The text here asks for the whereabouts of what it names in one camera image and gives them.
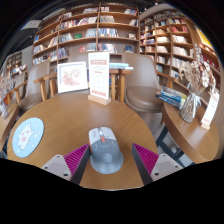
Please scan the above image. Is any white hanging ceiling panel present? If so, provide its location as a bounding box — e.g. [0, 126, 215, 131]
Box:
[19, 19, 43, 31]

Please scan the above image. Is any distant wooden bookshelf unit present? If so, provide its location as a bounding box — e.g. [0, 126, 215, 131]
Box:
[4, 51, 28, 79]

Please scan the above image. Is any grey chair with wooden arms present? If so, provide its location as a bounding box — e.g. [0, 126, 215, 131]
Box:
[116, 52, 183, 114]
[6, 61, 51, 116]
[48, 51, 119, 101]

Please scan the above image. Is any white framed flower picture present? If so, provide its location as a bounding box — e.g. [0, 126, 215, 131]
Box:
[56, 61, 89, 94]

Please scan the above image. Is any round light blue mouse pad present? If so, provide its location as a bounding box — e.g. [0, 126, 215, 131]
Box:
[11, 117, 45, 159]

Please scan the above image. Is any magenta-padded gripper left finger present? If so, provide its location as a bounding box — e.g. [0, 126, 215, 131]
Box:
[40, 143, 92, 186]

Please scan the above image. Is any curved wooden bookshelf unit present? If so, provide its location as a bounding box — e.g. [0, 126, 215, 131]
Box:
[139, 9, 223, 98]

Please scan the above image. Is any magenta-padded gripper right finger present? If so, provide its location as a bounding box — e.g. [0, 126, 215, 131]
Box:
[131, 143, 184, 186]

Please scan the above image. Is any stack of books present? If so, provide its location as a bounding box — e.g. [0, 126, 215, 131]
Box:
[154, 86, 188, 110]

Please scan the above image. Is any grey computer mouse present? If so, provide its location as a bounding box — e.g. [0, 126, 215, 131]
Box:
[88, 126, 125, 175]

